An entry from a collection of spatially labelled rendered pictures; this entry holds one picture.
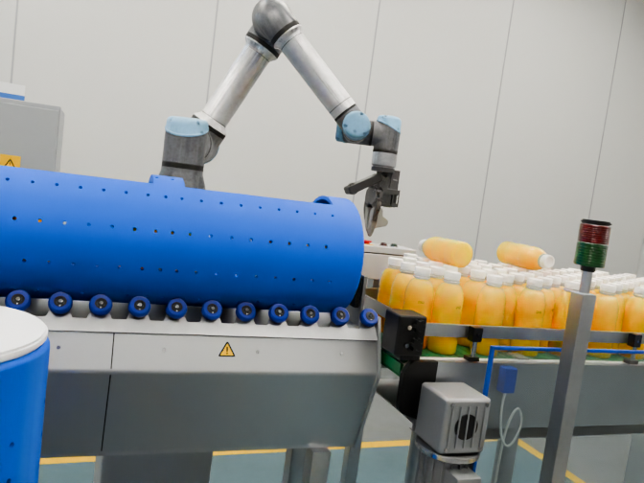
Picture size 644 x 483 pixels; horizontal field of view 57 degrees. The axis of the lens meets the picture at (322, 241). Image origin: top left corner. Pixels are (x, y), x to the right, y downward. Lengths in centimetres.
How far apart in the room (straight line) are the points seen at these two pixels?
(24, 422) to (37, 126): 208
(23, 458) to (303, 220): 76
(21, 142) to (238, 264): 166
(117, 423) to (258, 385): 30
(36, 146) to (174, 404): 166
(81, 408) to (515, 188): 435
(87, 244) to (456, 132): 393
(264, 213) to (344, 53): 323
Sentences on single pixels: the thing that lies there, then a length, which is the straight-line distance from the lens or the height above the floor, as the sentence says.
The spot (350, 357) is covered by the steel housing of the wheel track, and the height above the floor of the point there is 87.
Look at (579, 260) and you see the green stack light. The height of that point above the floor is 117.
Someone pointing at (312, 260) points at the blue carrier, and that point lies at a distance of 130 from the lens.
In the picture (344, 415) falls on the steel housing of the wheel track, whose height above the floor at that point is 72.
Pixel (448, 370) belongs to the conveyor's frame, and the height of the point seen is 88.
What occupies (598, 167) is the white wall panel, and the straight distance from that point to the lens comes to 581.
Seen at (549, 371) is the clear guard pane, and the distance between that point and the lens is 154.
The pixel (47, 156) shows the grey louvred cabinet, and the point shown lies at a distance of 276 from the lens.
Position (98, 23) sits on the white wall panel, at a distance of 411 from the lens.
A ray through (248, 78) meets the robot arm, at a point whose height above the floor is 155.
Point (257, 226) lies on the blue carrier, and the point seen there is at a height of 115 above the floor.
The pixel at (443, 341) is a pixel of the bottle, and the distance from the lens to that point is 145.
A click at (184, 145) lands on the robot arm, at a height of 132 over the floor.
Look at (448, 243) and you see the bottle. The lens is 160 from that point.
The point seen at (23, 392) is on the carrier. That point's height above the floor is 98.
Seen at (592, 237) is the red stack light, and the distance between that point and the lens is 138.
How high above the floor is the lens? 125
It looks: 5 degrees down
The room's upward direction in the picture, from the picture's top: 7 degrees clockwise
